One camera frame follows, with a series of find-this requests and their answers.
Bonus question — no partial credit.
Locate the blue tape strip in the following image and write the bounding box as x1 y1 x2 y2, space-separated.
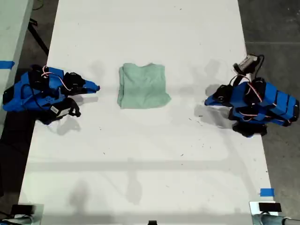
0 60 15 69
260 188 275 197

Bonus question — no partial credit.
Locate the black stand leg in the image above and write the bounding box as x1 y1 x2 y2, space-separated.
27 18 50 56

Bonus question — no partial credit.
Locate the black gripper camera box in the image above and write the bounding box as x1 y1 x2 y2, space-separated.
232 54 259 75
49 97 82 120

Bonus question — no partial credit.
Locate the black camera cable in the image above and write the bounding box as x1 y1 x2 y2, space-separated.
254 54 266 82

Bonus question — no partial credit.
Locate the small black box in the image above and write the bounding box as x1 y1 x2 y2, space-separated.
10 204 36 215
258 202 282 213

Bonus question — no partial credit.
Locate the white side table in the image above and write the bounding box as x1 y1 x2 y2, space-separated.
0 0 34 139

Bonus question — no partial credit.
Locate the black camera stalk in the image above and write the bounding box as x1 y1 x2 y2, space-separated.
229 74 244 87

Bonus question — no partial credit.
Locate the pale green T-shirt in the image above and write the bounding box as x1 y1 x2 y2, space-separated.
116 62 173 110

